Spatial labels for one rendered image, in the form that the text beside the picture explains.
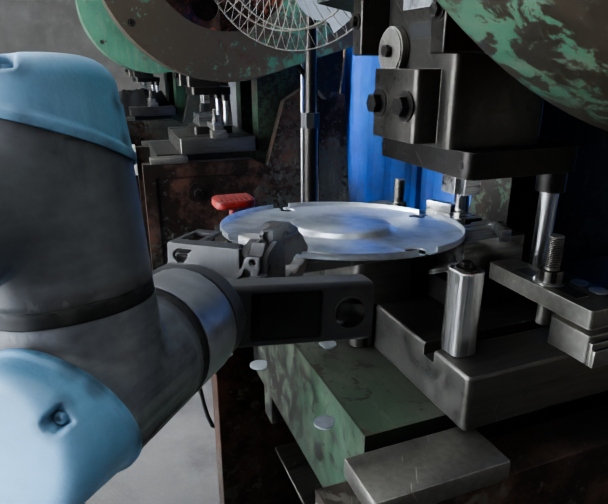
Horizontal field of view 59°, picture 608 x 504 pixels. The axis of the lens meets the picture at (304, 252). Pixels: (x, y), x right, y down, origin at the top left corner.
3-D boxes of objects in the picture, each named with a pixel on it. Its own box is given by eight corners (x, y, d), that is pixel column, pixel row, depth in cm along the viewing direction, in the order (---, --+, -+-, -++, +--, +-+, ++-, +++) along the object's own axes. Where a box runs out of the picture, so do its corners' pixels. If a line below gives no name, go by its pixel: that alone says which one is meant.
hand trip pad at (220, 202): (219, 245, 93) (216, 202, 90) (211, 235, 98) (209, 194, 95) (258, 240, 95) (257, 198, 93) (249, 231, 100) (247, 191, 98)
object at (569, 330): (591, 368, 52) (612, 268, 48) (477, 300, 66) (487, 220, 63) (636, 357, 54) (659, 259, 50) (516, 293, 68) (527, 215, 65)
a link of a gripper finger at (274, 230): (283, 211, 50) (246, 232, 42) (299, 213, 49) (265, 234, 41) (282, 260, 51) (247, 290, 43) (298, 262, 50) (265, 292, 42)
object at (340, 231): (519, 238, 61) (520, 231, 61) (306, 279, 46) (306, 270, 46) (359, 201, 85) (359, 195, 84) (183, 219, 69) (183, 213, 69)
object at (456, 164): (464, 204, 59) (470, 153, 57) (376, 171, 77) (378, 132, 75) (576, 192, 65) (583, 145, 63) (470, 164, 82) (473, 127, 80)
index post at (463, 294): (455, 359, 53) (464, 268, 50) (437, 345, 56) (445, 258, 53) (478, 354, 54) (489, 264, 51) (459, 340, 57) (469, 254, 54)
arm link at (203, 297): (209, 293, 30) (212, 423, 32) (241, 270, 34) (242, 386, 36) (94, 278, 32) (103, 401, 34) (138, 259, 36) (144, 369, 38)
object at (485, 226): (461, 277, 65) (465, 241, 64) (397, 241, 79) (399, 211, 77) (520, 267, 69) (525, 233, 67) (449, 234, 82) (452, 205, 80)
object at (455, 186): (458, 196, 68) (461, 167, 67) (436, 188, 72) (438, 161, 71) (479, 194, 69) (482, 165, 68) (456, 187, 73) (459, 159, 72)
